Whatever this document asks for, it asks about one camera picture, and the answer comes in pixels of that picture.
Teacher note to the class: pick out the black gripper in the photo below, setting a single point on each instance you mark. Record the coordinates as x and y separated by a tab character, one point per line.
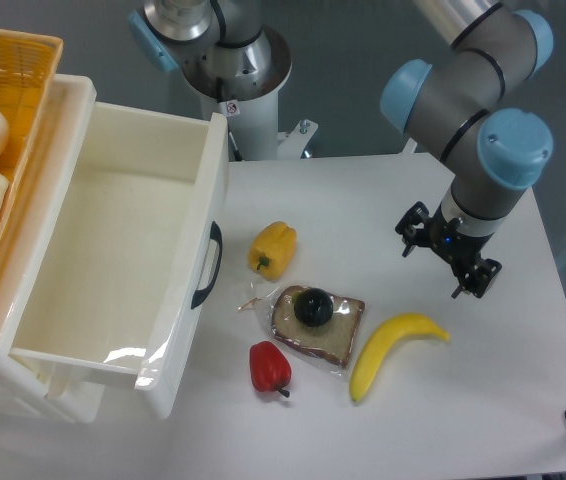
458	237

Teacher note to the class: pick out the dark purple mangosteen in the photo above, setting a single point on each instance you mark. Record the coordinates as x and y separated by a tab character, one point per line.
313	307

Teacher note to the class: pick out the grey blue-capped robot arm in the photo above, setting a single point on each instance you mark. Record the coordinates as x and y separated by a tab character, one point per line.
495	154

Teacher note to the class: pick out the yellow banana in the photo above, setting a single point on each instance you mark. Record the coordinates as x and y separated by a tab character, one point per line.
389	334

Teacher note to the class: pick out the bagged bread slice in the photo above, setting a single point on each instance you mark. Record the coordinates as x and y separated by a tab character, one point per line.
328	347

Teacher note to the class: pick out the yellow bell pepper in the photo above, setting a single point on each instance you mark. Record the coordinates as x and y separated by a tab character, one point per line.
272	250

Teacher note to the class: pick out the red bell pepper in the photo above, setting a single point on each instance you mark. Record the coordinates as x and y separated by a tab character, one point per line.
270	371

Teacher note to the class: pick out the white plastic drawer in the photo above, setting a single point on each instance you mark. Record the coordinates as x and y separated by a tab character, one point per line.
135	252

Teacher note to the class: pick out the orange woven basket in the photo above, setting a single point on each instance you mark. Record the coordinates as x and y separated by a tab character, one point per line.
28	63

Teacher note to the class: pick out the white drawer cabinet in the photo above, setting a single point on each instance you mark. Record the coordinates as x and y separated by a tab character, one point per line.
66	117

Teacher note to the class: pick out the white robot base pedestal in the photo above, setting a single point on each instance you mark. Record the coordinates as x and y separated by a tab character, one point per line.
243	84

